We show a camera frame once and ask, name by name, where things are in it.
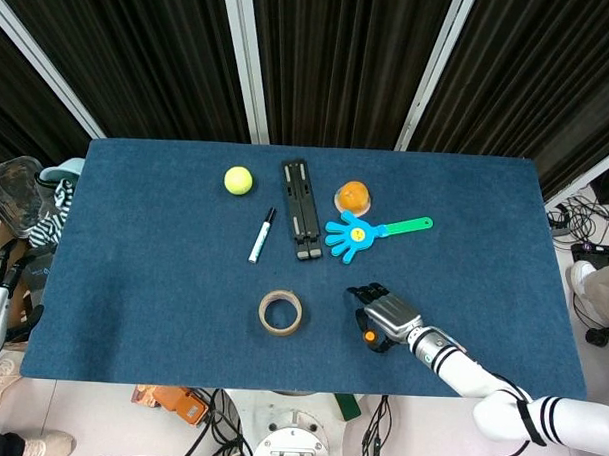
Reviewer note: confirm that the small orange cap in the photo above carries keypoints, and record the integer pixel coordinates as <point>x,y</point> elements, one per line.
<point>368,335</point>

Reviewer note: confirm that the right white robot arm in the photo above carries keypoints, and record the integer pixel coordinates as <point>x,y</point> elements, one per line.
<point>489,384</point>

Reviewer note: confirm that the white marker with black cap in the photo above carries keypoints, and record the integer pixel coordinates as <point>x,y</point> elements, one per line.
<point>261,235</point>

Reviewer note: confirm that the orange power tool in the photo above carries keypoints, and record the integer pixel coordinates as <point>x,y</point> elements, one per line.
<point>175,403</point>

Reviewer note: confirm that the orange ball in cup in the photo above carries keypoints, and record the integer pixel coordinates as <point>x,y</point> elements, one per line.
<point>354,196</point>

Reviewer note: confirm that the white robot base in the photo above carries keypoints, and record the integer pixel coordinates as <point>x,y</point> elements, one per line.
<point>292,438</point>

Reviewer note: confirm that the green block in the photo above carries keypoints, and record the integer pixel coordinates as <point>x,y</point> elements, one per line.
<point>347,407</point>

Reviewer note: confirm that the yellow tennis ball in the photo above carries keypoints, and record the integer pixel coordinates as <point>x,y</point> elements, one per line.
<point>238,180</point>

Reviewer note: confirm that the beige trouser leg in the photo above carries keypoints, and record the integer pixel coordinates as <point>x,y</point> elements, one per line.
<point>605,293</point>

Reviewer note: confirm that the blue hand clapper toy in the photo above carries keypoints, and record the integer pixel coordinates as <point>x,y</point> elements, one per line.
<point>356,235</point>

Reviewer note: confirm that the blue felt table mat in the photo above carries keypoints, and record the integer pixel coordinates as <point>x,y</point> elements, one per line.
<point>182,284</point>

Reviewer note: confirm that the beige sneaker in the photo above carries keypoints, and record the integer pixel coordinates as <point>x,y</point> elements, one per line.
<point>47,444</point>

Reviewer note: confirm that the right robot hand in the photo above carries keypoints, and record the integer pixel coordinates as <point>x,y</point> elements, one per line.
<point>386,316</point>

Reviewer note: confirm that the brown tape roll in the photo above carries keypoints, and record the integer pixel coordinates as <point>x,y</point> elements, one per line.
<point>280,312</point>

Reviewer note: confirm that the white shoe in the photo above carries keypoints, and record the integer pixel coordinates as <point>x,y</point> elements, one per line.
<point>580,275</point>

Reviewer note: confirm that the black folding stand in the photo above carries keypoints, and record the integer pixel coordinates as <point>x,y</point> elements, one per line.
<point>300,208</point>

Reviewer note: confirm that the teal cap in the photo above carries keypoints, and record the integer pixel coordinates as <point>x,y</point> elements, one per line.
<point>61,169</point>

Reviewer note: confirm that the clear plastic container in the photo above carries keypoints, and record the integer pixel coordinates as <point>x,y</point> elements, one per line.
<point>13,198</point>

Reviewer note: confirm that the striped cloth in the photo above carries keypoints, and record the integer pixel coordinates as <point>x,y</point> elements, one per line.
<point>52,214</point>

